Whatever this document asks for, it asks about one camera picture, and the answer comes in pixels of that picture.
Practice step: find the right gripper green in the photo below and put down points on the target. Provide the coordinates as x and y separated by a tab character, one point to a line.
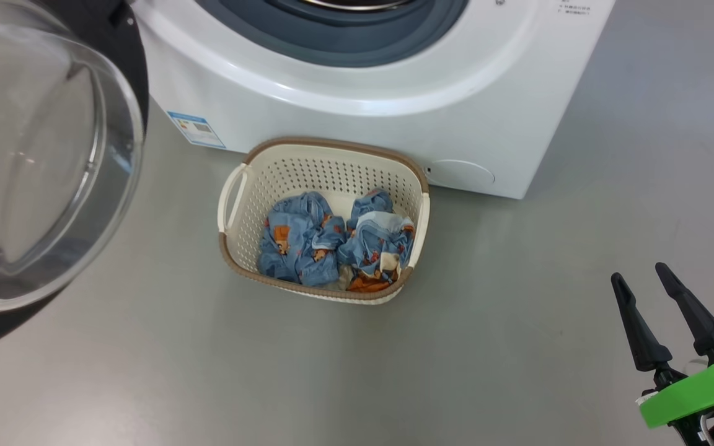
698	393

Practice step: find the blue white orange garment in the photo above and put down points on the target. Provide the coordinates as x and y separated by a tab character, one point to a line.
375	248

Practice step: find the blue bear print garment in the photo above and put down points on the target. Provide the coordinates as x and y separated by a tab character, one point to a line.
298	248

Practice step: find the black glass washer door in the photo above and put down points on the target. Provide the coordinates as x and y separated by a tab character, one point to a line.
35	155

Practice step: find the white front-load washing machine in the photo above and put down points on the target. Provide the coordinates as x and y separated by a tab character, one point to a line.
332	99

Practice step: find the round white filter cover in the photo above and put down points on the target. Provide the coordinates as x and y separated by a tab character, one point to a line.
462	174

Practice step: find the small printed text label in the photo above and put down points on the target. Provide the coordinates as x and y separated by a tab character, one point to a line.
574	8

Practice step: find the cream perforated laundry basket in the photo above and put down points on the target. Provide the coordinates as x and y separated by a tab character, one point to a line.
307	170

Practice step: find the blue energy label sticker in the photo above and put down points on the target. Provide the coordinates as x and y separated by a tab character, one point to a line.
196	129

